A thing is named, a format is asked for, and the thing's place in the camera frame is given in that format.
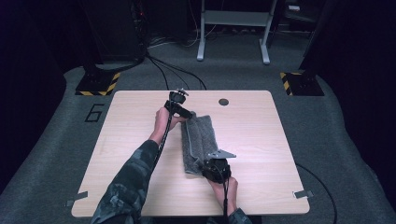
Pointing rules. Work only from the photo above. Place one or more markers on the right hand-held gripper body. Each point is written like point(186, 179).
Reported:
point(219, 169)

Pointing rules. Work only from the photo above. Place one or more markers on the white metal stand frame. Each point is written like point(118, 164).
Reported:
point(233, 18)

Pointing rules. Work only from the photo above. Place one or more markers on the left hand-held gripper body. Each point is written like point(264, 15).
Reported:
point(177, 99)

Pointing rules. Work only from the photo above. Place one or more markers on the grey towel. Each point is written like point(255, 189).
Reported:
point(199, 140)

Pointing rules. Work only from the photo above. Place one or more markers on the person's right hand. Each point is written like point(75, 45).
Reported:
point(232, 191)

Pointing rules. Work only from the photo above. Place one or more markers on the black cabinet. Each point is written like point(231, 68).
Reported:
point(115, 28)

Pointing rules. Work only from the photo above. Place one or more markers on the grey tape strip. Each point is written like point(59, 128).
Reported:
point(303, 194)
point(77, 197)

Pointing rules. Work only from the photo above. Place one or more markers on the dark box with white label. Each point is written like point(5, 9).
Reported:
point(295, 9)

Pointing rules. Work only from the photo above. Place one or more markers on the person's left hand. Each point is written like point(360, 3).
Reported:
point(162, 123)

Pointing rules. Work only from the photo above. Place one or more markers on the dark curtain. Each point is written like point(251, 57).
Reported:
point(25, 77)
point(364, 77)

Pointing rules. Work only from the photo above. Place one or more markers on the black yellow striped stand base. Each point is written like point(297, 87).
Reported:
point(303, 84)
point(96, 84)

